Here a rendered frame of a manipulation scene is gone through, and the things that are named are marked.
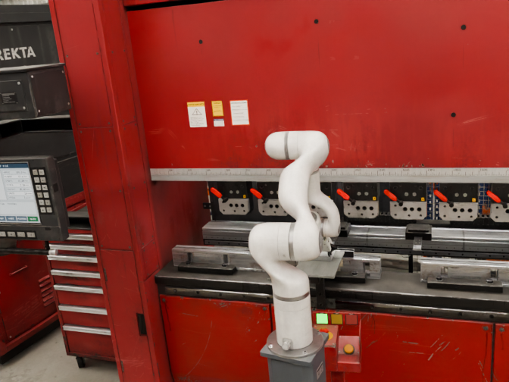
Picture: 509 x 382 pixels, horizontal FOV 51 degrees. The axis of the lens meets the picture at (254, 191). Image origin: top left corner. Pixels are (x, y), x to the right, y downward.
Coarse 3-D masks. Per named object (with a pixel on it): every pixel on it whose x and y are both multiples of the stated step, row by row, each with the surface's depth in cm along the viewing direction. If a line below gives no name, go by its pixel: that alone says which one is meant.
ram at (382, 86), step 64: (256, 0) 223; (320, 0) 215; (384, 0) 208; (448, 0) 201; (192, 64) 241; (256, 64) 232; (320, 64) 223; (384, 64) 215; (448, 64) 208; (192, 128) 250; (256, 128) 240; (320, 128) 231; (384, 128) 223; (448, 128) 215
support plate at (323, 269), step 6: (336, 252) 247; (342, 252) 246; (336, 258) 240; (300, 264) 238; (306, 264) 238; (312, 264) 237; (318, 264) 237; (324, 264) 236; (330, 264) 236; (336, 264) 235; (306, 270) 232; (312, 270) 231; (318, 270) 231; (324, 270) 230; (330, 270) 230; (336, 270) 229; (312, 276) 227; (318, 276) 226; (324, 276) 225; (330, 276) 224
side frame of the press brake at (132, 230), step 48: (48, 0) 230; (96, 0) 223; (96, 48) 230; (96, 96) 238; (96, 144) 245; (144, 144) 259; (96, 192) 253; (144, 192) 260; (192, 192) 311; (96, 240) 262; (144, 240) 261; (192, 240) 312; (144, 288) 262; (144, 336) 271
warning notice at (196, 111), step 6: (192, 102) 246; (198, 102) 246; (192, 108) 247; (198, 108) 246; (204, 108) 246; (192, 114) 248; (198, 114) 247; (204, 114) 246; (192, 120) 249; (198, 120) 248; (204, 120) 247; (192, 126) 250; (198, 126) 249; (204, 126) 248
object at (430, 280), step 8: (432, 280) 233; (448, 280) 231; (456, 280) 231; (464, 280) 230; (472, 280) 229; (480, 280) 229; (440, 288) 231; (448, 288) 230; (456, 288) 229; (464, 288) 228; (472, 288) 227; (480, 288) 225; (488, 288) 224; (496, 288) 223
